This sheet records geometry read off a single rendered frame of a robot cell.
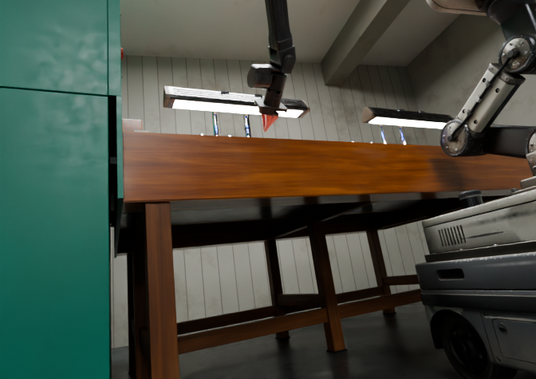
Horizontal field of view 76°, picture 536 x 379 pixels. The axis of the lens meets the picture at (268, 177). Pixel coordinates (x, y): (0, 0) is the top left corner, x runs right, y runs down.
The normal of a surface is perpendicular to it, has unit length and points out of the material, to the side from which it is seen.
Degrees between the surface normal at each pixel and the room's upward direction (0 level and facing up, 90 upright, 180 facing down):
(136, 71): 90
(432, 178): 90
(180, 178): 90
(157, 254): 90
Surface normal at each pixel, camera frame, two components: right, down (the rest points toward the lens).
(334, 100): 0.25, -0.29
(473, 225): -0.96, 0.06
